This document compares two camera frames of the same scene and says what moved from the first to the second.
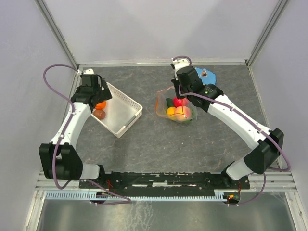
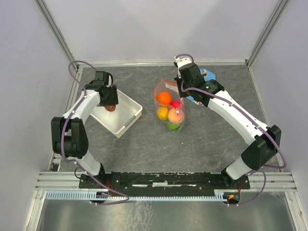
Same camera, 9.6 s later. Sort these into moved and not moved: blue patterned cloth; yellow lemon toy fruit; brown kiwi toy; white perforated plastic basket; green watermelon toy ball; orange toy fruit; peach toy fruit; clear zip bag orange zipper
Moved: yellow lemon toy fruit; peach toy fruit; clear zip bag orange zipper; brown kiwi toy; green watermelon toy ball; orange toy fruit
Not moved: white perforated plastic basket; blue patterned cloth
